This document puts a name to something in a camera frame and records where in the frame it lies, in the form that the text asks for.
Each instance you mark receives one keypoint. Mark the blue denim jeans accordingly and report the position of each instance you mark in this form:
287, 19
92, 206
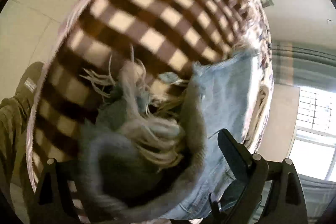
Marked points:
134, 167

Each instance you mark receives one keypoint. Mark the green striped curtain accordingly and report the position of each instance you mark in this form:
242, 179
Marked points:
300, 64

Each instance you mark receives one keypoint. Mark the floral bed blanket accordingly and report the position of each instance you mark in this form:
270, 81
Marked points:
166, 35

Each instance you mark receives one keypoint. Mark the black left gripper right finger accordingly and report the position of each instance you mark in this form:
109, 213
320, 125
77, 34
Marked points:
285, 202

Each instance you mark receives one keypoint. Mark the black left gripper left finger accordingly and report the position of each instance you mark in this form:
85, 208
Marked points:
52, 199

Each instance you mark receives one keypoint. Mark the barred bedroom window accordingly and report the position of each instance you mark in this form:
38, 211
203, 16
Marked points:
313, 146

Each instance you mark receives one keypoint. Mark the white folded garment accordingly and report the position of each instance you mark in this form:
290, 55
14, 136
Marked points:
259, 119

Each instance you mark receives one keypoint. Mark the olive green sleeve forearm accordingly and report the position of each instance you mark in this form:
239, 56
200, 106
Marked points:
15, 113

